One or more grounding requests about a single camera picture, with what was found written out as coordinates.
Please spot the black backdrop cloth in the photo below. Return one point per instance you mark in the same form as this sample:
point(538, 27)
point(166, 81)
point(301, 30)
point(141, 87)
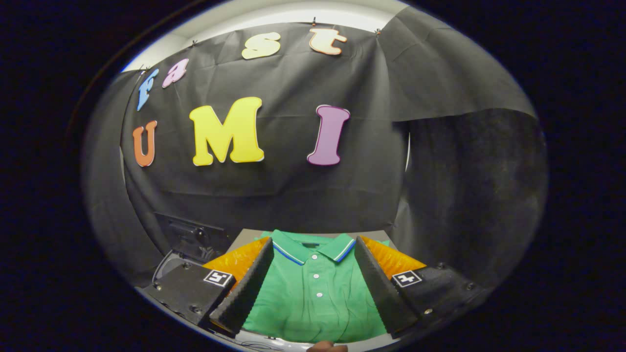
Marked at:
point(293, 195)

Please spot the beige cabinet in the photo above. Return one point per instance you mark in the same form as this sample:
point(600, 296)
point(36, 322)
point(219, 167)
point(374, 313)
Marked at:
point(247, 234)

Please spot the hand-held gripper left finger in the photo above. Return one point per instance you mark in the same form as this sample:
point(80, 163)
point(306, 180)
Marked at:
point(249, 288)

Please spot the green polo shirt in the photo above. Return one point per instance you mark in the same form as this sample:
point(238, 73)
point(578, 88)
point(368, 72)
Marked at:
point(313, 303)

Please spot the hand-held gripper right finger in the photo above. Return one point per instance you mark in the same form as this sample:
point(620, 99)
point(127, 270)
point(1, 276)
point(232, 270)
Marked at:
point(379, 288)

